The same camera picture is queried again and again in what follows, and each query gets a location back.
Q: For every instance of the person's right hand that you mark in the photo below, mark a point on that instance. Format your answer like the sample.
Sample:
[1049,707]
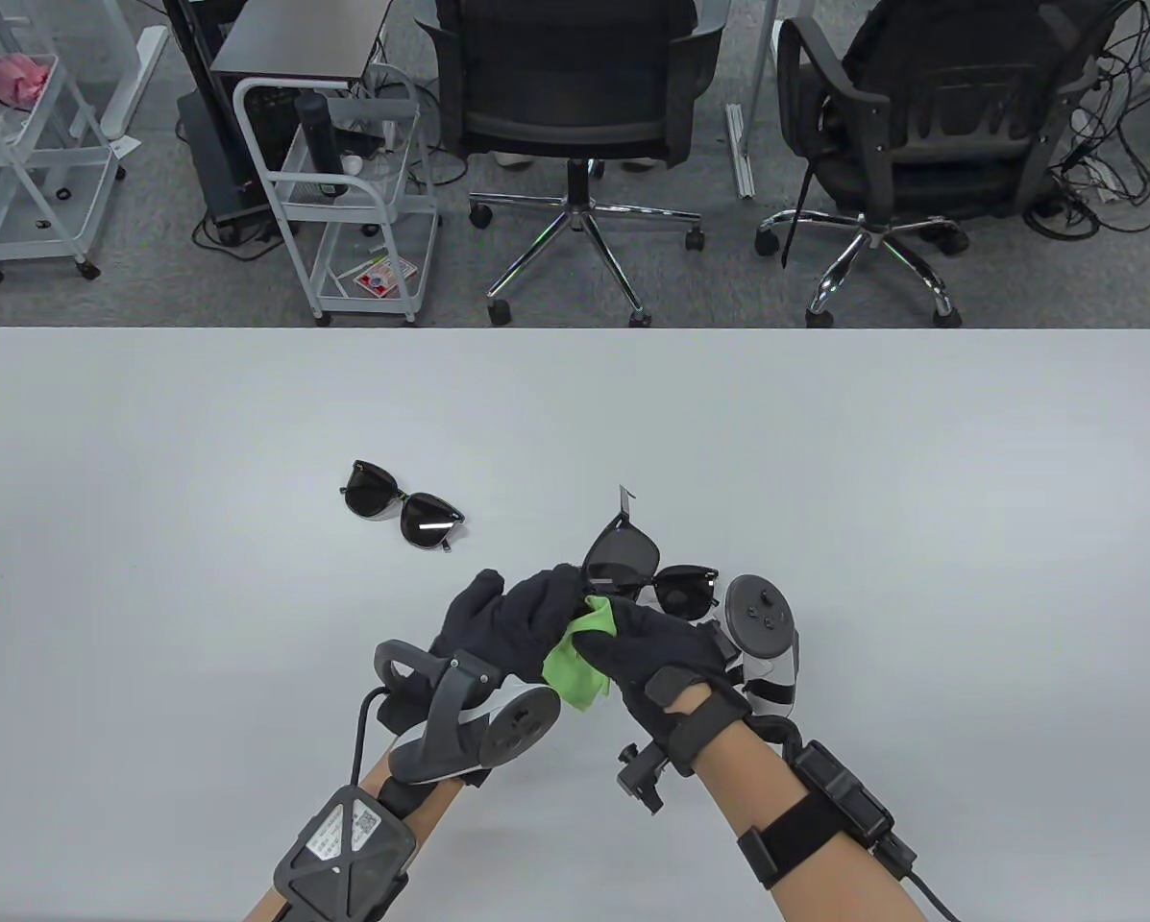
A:
[661,663]

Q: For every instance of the grey VR controller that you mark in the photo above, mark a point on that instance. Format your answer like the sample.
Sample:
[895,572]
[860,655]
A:
[757,615]
[522,725]

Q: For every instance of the white power strip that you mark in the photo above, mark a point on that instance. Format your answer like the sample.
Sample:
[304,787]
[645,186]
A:
[1103,182]

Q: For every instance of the black wrist sensor box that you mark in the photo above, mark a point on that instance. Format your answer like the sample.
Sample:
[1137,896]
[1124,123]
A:
[844,788]

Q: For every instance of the dark side table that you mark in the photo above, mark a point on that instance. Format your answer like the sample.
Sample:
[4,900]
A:
[296,43]

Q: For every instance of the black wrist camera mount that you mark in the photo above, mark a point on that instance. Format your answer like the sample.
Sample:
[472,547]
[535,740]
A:
[644,778]

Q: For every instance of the person's left hand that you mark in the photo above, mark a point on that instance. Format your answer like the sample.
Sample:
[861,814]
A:
[517,624]

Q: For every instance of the green cleaning cloth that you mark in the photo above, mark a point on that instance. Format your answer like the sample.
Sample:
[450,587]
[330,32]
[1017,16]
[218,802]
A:
[570,672]

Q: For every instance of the white desk leg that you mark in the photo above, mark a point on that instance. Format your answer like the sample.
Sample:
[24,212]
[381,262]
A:
[133,86]
[740,154]

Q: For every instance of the red white packet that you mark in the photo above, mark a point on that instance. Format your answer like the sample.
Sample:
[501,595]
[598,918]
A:
[382,279]

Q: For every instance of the black sensor box white label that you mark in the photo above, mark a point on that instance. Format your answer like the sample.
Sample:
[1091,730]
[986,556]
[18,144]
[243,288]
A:
[344,850]

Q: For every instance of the small black device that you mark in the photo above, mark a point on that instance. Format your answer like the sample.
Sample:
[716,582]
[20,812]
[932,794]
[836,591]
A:
[363,144]

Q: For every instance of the person's right forearm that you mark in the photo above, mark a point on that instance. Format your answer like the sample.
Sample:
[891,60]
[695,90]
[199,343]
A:
[747,778]

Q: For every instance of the black thin-armed sunglasses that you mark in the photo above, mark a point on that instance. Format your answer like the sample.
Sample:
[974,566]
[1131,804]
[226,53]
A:
[685,591]

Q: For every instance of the black sunglasses gold metal bridge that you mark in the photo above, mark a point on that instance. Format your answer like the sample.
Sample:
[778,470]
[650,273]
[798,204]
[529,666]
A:
[373,490]

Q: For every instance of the black computer tower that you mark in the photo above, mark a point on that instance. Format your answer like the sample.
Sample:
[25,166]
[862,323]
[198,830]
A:
[211,163]

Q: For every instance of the white mesh utility cart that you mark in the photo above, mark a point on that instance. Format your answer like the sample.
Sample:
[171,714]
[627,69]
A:
[36,197]

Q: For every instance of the pink cloth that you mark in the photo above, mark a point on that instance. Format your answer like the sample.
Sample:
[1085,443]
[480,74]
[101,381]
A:
[12,77]

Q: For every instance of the black thick-framed sunglasses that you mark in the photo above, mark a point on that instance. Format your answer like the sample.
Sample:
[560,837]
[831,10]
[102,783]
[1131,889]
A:
[623,557]

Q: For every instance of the person's left forearm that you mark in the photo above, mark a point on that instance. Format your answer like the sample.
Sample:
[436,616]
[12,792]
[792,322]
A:
[430,807]

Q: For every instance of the black bottle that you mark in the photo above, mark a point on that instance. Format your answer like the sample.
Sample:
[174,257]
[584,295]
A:
[317,134]

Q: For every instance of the black office chair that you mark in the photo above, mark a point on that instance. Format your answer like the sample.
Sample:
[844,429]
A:
[574,125]
[920,173]

